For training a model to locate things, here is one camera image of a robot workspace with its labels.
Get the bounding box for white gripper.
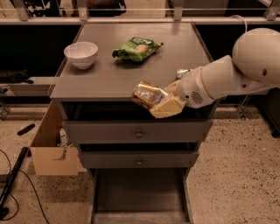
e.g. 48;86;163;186
150;66;214;118

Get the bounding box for crushed orange can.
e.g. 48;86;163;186
132;80;168;109

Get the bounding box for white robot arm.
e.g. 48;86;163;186
150;28;280;118

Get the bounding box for grey top drawer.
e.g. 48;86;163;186
62;120;212;144

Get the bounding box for grey drawer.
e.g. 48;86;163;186
62;120;212;144
88;168;194;224
79;150;198;169

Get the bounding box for grey middle drawer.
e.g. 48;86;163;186
79;150;198;169

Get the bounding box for grey bottom drawer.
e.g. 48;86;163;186
88;168;194;224

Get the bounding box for green chip bag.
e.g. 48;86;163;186
112;37;164;62

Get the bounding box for white bowl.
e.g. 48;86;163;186
64;42;98;69

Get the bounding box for cardboard box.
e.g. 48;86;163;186
30;102;80;176

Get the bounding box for black marker on floor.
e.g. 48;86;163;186
17;123;35;136

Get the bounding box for black bag on ledge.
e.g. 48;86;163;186
0;69;33;84

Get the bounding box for black floor pole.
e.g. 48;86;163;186
0;147;28;221

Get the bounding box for white cable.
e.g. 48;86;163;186
230;14;249;33

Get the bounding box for metal railing frame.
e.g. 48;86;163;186
0;0;280;25

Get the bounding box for black floor cable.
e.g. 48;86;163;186
0;149;51;224

